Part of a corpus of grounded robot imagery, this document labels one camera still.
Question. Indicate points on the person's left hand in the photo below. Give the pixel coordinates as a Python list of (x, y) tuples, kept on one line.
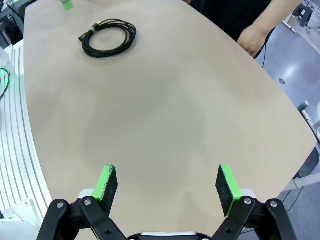
[(252, 40)]

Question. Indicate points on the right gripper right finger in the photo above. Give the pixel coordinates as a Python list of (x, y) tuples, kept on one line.
[(228, 195)]

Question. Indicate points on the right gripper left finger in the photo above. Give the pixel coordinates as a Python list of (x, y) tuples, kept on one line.
[(105, 195)]

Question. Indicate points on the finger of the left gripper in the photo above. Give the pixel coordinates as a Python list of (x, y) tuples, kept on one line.
[(67, 5)]

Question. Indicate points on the white metal leg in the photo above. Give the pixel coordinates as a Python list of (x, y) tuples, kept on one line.
[(303, 106)]

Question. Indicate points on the person's left forearm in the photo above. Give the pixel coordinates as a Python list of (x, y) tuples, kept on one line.
[(275, 17)]

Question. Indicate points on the person in black t-shirt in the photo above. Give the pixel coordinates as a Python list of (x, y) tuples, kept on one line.
[(225, 15)]

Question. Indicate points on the white table leg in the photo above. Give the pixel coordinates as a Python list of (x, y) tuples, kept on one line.
[(307, 181)]

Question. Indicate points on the dark grey stool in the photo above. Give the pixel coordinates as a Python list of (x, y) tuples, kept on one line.
[(305, 15)]

